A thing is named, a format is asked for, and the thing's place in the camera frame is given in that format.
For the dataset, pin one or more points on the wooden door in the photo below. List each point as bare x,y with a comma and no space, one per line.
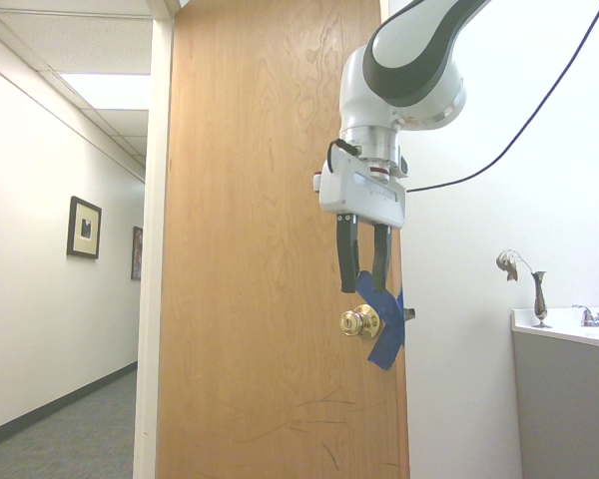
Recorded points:
259,249

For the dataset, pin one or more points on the brass door latch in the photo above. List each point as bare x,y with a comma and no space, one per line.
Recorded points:
410,313

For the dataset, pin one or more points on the grey vanity cabinet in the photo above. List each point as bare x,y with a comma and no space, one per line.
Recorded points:
564,394

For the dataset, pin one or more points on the chrome sink faucet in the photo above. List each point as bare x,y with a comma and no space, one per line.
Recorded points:
595,316

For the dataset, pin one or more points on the large black framed picture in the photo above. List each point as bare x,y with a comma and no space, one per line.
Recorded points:
84,227

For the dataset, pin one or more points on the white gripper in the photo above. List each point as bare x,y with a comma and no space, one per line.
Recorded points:
362,192

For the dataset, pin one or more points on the brass door knob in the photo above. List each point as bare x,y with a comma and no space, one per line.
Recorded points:
358,322

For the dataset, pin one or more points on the ceiling light panel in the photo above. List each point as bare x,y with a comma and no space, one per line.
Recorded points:
105,89

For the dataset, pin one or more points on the blue tape cross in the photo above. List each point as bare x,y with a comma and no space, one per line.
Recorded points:
385,319

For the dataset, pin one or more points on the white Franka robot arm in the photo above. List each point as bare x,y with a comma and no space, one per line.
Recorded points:
404,60

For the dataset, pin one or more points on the small dark framed picture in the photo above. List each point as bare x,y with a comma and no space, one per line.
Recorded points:
137,253

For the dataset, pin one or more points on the silver bud vase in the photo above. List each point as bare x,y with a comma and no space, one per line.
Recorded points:
541,299

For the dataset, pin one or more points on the white door frame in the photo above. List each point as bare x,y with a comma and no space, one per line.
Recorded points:
152,239

